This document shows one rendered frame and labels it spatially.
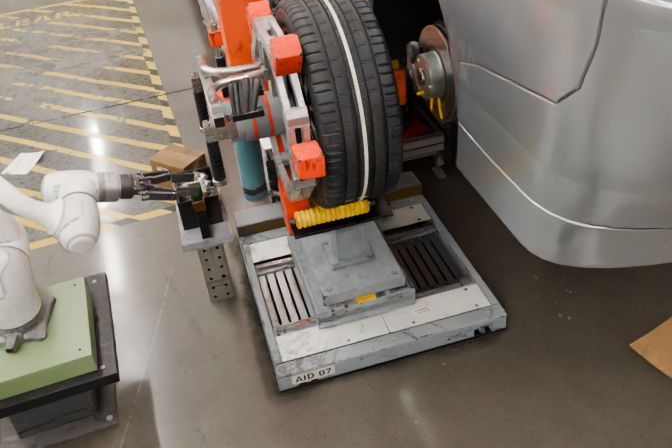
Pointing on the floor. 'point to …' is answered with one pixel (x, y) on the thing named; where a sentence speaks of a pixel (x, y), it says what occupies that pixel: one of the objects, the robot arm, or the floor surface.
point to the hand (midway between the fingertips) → (187, 184)
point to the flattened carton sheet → (657, 347)
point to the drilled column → (216, 272)
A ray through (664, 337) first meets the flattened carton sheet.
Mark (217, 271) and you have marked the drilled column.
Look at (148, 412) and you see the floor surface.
